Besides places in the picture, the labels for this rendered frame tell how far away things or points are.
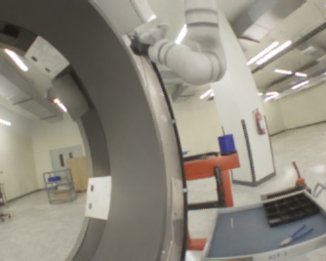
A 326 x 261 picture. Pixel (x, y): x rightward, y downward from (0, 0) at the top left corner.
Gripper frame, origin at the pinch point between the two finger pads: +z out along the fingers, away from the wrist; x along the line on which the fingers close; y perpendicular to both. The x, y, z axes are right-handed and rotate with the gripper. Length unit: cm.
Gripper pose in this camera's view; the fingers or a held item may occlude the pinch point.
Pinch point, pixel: (129, 36)
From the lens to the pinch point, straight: 62.7
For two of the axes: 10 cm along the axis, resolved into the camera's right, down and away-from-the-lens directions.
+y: 3.0, 5.4, 7.8
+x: 7.6, -6.3, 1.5
